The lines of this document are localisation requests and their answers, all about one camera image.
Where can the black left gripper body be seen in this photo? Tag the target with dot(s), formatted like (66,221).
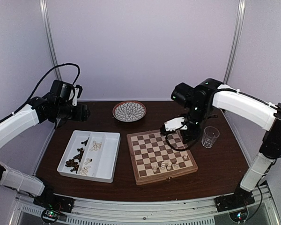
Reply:
(63,112)

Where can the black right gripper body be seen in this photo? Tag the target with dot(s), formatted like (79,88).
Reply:
(197,114)

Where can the white chess king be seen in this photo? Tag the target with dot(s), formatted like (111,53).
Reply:
(162,167)

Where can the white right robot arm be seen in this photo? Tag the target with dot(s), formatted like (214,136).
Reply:
(264,115)

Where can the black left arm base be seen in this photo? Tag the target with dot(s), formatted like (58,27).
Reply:
(55,206)

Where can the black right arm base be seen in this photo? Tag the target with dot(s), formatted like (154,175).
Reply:
(235,204)

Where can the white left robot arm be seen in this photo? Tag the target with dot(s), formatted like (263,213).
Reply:
(32,113)

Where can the pile of dark chess pieces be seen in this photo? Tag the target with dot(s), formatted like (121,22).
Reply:
(74,163)

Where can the pile of white chess pieces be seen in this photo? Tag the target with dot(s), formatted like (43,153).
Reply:
(86,166)

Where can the wooden chess board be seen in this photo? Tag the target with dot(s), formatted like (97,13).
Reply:
(150,148)

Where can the clear drinking glass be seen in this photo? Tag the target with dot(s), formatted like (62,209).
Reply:
(210,136)

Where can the white compartment tray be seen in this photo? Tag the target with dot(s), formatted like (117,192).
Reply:
(103,161)

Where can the floral patterned ceramic plate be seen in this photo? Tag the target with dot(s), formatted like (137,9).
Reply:
(129,111)

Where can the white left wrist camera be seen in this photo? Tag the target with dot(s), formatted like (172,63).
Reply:
(76,94)

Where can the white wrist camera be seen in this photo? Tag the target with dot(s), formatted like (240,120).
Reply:
(76,94)
(173,125)

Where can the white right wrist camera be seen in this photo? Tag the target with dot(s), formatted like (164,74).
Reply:
(173,125)

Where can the aluminium corner post right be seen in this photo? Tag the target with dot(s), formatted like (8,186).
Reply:
(235,40)

